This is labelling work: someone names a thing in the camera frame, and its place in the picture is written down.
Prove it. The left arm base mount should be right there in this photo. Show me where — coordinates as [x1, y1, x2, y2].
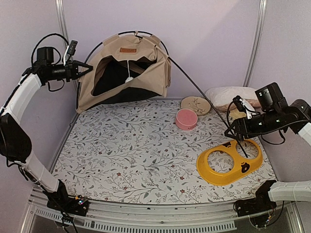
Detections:
[43, 180, 89, 216]

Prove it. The right aluminium frame post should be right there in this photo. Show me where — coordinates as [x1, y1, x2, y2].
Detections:
[243, 0, 267, 87]

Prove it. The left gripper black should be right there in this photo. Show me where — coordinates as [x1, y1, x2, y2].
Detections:
[47, 59, 93, 81]

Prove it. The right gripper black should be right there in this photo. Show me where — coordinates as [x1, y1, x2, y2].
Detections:
[225, 108, 282, 141]

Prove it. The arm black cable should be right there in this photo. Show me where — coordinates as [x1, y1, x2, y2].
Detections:
[30, 33, 71, 92]
[227, 99, 292, 145]

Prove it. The aluminium frame post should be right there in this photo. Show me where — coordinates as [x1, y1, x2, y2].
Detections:
[55, 0, 69, 42]
[243, 0, 267, 87]

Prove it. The left aluminium frame post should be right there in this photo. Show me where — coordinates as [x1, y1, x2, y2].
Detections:
[55, 0, 69, 42]

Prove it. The beige bird-print plate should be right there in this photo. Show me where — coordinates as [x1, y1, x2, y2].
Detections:
[180, 96, 211, 116]

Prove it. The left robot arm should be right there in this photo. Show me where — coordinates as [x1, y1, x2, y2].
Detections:
[0, 47, 93, 211]

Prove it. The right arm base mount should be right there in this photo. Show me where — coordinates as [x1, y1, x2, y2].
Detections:
[233, 180, 277, 229]

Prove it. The black flexible tent pole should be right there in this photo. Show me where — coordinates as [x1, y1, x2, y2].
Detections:
[134, 31, 249, 158]

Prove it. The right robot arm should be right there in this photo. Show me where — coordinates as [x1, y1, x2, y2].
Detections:
[225, 83, 311, 212]

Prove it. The white and brown pillow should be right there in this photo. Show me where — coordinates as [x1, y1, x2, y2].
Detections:
[205, 86, 260, 112]

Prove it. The beige fabric pet tent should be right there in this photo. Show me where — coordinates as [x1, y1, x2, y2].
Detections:
[76, 32, 172, 114]

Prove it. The pale yellow pet bowl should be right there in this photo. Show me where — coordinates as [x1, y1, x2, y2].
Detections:
[229, 109, 247, 119]

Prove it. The pink round pet bowl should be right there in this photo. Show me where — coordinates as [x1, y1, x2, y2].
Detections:
[175, 109, 198, 131]

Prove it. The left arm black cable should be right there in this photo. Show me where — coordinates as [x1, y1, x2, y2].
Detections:
[30, 33, 71, 92]

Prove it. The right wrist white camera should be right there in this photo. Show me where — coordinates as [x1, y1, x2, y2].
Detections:
[235, 96, 259, 119]

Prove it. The floral table mat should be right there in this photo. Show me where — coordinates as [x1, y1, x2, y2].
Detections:
[53, 100, 276, 204]

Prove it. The white pompom toy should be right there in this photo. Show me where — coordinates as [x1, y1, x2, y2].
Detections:
[125, 76, 134, 83]

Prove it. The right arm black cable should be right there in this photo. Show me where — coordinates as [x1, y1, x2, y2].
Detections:
[227, 99, 292, 145]

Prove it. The metal base rail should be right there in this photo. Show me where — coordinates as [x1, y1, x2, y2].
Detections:
[21, 188, 306, 233]

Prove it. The yellow double bowl holder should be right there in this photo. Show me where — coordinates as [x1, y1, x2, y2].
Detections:
[196, 140, 263, 186]

